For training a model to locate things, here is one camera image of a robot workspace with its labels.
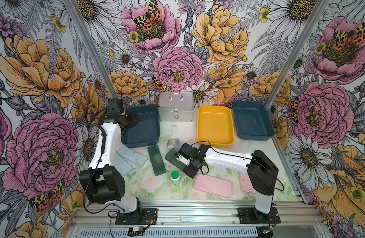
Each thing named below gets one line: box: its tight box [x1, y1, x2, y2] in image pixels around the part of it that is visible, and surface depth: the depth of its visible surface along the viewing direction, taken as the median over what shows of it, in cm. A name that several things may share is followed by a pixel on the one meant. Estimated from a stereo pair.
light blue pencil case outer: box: [113, 151, 132, 177], surface depth 91 cm
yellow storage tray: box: [196, 105, 235, 146], surface depth 112 cm
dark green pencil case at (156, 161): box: [147, 144, 167, 177], surface depth 94 cm
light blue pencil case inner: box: [116, 145, 148, 169], surface depth 96 cm
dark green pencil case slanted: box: [164, 148, 188, 171], surface depth 89 cm
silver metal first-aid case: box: [158, 91, 194, 122], surface depth 111 cm
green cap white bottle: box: [170, 170, 181, 186], surface depth 80 cm
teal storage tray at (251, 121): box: [232, 100, 275, 141], surface depth 121 cm
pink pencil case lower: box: [194, 173, 233, 199], surface depth 85 cm
